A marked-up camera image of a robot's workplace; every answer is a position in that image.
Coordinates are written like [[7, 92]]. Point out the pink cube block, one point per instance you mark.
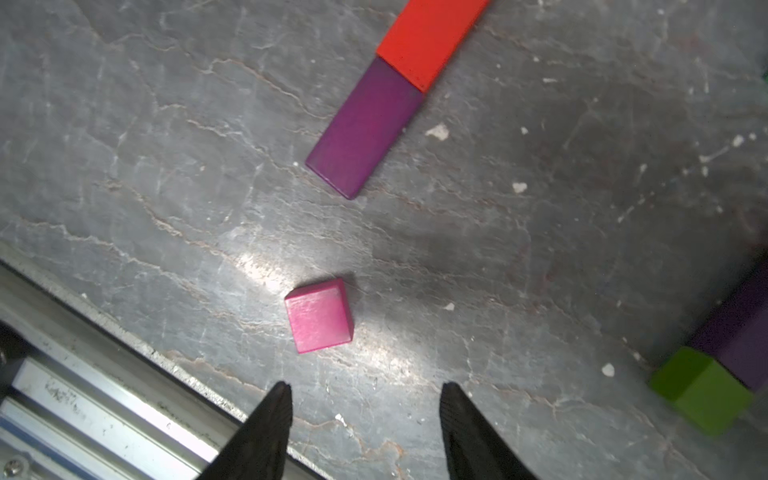
[[319, 316]]

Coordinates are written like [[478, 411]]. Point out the red rectangular block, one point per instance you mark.
[[425, 35]]

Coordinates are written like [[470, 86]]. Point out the metal rail frame front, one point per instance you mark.
[[81, 398]]

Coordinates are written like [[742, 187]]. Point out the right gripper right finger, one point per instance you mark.
[[473, 449]]

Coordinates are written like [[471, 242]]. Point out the green cube block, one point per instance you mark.
[[703, 391]]

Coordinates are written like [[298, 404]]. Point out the purple rectangular block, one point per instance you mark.
[[735, 334], [369, 122]]

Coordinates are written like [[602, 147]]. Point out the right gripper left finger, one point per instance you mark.
[[258, 450]]

